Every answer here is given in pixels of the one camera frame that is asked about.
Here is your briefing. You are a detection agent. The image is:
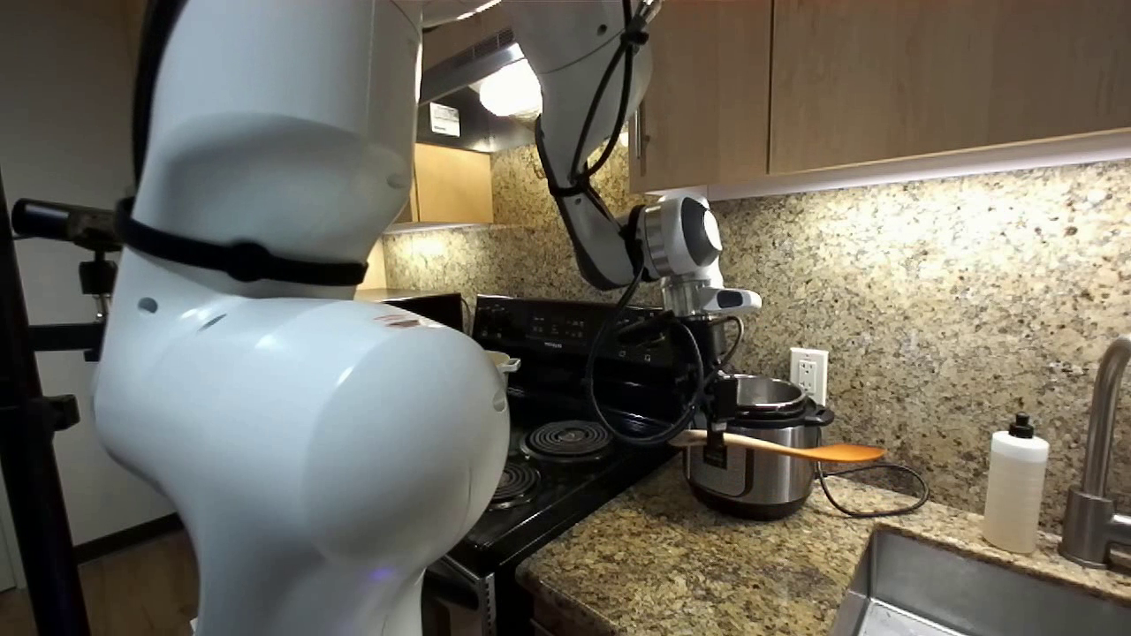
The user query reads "stainless steel sink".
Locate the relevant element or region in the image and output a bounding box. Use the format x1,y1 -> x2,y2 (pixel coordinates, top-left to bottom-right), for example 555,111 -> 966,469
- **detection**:
830,527 -> 1131,636

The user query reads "white soap bottle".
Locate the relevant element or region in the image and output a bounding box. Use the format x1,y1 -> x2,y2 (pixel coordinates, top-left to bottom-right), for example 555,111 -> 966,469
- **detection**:
982,414 -> 1049,556

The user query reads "black electric stove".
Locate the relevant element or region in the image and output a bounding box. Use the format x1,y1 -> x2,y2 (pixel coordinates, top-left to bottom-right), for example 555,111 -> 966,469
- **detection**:
396,294 -> 694,636

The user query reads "black camera tripod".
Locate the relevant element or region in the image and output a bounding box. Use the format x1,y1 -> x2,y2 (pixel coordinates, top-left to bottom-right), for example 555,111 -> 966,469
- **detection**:
0,192 -> 104,636

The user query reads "wooden upper cabinet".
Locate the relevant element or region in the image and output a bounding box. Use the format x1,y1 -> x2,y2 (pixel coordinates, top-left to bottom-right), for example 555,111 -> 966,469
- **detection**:
633,0 -> 1131,198

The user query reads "silver faucet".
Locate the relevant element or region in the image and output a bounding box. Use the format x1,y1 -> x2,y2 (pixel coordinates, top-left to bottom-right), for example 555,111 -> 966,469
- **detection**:
1059,336 -> 1131,566

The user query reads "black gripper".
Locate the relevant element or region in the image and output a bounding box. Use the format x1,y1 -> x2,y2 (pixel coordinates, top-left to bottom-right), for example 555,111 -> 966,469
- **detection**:
679,319 -> 735,423

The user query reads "black cooker power cord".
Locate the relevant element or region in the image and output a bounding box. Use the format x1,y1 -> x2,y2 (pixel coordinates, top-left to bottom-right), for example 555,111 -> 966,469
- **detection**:
812,455 -> 932,523

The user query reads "white wall outlet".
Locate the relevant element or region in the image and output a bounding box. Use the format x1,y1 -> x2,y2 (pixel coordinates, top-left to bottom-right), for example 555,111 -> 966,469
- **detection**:
787,348 -> 826,402

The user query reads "stainless steel pressure cooker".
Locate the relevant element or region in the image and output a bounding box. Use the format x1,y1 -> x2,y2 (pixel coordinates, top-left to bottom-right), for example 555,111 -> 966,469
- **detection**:
682,375 -> 834,521

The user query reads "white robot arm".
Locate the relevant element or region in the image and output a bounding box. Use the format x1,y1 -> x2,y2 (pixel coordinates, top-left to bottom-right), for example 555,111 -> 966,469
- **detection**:
96,0 -> 747,636

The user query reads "wooden spatula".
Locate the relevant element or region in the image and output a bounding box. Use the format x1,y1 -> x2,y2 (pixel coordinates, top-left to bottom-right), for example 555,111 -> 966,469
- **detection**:
674,431 -> 886,464

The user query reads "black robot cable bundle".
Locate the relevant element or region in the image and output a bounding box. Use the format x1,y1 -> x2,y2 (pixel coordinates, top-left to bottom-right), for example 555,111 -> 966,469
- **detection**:
529,0 -> 739,453

